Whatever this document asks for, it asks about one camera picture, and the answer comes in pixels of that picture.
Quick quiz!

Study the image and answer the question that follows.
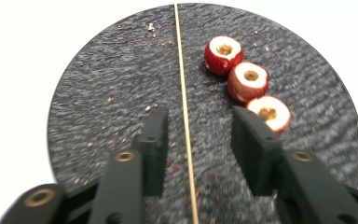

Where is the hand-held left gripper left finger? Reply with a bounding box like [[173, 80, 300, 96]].
[[88, 105, 171, 224]]

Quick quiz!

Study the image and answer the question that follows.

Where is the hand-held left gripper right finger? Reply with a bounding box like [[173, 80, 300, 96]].
[[231, 105, 358, 224]]

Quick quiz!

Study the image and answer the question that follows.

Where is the red cored hawthorn fruit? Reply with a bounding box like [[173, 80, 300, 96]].
[[227, 61, 269, 104], [203, 35, 244, 77], [245, 95, 293, 135]]

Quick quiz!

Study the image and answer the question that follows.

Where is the round black textured plate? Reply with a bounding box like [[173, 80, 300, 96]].
[[46, 2, 358, 224]]

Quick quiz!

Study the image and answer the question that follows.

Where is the thin bamboo skewer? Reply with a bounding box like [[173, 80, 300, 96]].
[[172, 3, 200, 224]]

